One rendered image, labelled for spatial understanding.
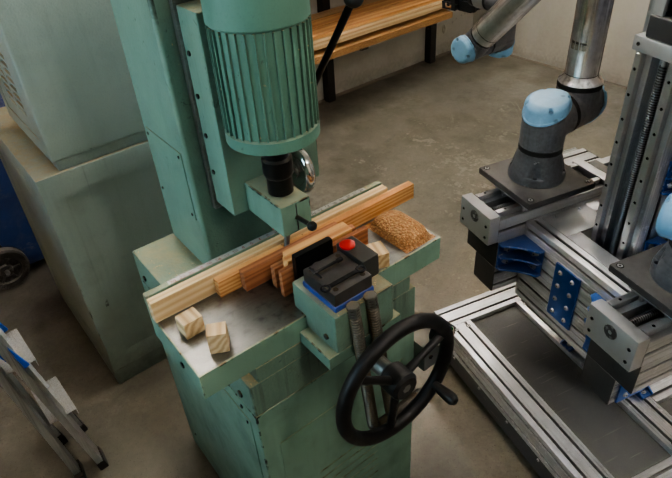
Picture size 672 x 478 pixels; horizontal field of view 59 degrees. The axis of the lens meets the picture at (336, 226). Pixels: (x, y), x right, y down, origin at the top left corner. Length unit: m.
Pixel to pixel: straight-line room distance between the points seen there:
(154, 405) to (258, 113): 1.47
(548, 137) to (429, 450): 1.04
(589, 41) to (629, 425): 1.07
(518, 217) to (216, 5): 1.03
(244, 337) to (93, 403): 1.31
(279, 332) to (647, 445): 1.17
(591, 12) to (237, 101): 0.96
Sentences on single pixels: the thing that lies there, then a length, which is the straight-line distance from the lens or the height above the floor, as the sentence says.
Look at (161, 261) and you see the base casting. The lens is 1.52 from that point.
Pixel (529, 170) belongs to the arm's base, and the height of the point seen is 0.87.
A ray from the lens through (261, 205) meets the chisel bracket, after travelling 1.21.
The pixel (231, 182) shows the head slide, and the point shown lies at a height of 1.08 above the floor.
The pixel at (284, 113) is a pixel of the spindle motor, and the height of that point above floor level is 1.27.
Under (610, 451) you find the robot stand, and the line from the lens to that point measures 1.89.
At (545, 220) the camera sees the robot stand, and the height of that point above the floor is 0.73.
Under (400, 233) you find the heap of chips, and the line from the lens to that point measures 1.29.
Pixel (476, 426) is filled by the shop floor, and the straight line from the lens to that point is 2.11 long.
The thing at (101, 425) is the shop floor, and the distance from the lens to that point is 2.29.
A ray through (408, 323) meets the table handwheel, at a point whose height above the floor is 0.95.
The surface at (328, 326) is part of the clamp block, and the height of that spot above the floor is 0.93.
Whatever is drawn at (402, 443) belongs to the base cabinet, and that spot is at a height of 0.24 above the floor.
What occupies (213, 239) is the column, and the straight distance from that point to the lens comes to 1.38.
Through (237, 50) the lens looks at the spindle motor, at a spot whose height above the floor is 1.39.
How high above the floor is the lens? 1.70
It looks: 36 degrees down
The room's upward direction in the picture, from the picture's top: 4 degrees counter-clockwise
